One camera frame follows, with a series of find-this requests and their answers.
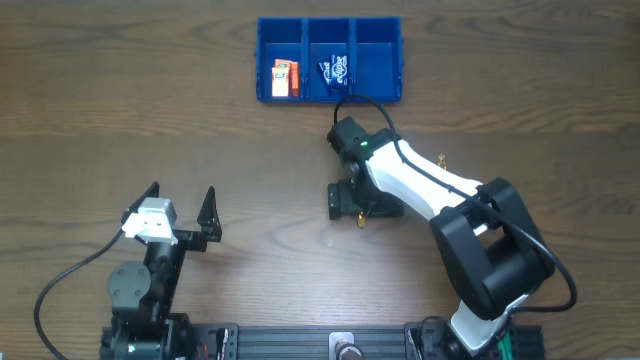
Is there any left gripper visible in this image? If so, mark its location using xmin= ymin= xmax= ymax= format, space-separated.
xmin=121 ymin=181 xmax=223 ymax=253

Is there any orange candy box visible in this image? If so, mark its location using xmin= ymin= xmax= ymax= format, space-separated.
xmin=270 ymin=66 xmax=292 ymax=99
xmin=273 ymin=58 xmax=301 ymax=98

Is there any blue candy pack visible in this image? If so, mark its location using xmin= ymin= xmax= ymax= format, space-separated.
xmin=328 ymin=54 xmax=350 ymax=95
xmin=316 ymin=60 xmax=334 ymax=87

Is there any blue tray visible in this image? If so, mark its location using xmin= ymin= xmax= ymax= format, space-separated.
xmin=255 ymin=16 xmax=405 ymax=105

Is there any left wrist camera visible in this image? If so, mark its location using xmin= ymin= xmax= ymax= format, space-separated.
xmin=121 ymin=196 xmax=179 ymax=247

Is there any mounting rail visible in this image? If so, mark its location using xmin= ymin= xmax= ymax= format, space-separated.
xmin=101 ymin=323 xmax=544 ymax=360

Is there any black cable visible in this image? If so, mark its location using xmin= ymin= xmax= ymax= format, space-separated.
xmin=33 ymin=228 xmax=126 ymax=360
xmin=333 ymin=93 xmax=579 ymax=314

